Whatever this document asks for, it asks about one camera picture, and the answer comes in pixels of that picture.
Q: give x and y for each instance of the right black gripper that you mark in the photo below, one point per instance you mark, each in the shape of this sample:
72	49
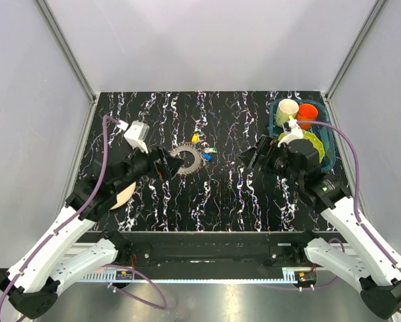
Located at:
266	145

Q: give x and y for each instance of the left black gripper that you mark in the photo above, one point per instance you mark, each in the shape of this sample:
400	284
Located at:
167	170

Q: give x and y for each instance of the yellow key tag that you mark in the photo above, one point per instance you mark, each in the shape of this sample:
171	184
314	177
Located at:
195	138

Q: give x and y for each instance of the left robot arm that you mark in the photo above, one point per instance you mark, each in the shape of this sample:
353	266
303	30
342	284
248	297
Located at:
34	283

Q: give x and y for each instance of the blue key tag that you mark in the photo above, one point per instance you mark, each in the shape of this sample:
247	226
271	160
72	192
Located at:
207	156

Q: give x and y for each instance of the pink plate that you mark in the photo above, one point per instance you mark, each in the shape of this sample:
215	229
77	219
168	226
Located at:
124	196

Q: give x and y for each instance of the cream mug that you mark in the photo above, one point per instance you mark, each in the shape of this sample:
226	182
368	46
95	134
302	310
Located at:
286	109

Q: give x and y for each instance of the yellow-green dotted plate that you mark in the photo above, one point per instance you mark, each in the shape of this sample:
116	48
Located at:
314	140

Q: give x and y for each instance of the orange cup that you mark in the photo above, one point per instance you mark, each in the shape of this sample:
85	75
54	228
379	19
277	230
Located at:
307	112

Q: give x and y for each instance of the teal plastic tray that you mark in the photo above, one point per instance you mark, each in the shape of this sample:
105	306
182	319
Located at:
324	134

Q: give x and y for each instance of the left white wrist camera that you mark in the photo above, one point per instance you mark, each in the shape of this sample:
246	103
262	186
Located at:
136	136

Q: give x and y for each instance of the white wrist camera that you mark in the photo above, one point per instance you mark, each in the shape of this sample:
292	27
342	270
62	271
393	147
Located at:
292	131
136	136

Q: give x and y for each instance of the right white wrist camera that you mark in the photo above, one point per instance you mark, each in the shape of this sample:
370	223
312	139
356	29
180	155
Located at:
292	131

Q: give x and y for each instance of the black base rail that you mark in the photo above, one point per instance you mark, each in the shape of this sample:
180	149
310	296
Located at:
218	255

